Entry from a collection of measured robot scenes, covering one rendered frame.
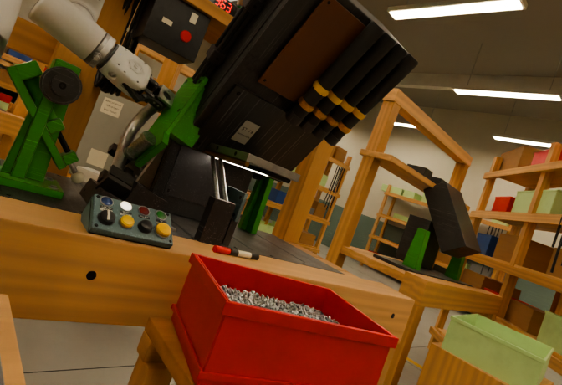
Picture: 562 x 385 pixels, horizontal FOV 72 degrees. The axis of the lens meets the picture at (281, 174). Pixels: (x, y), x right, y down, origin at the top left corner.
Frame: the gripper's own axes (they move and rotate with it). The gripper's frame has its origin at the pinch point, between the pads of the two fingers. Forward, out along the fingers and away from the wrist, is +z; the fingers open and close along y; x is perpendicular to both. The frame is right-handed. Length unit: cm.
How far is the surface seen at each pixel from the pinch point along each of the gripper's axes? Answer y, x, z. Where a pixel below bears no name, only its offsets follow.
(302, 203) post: 25, 13, 83
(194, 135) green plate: -9.1, -4.4, 9.5
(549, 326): 21, -43, 293
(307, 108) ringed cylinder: -7.4, -30.2, 21.9
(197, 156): 0.5, 7.8, 20.5
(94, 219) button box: -43.2, -2.1, -5.2
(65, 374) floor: -25, 127, 58
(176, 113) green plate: -8.2, -5.5, 2.7
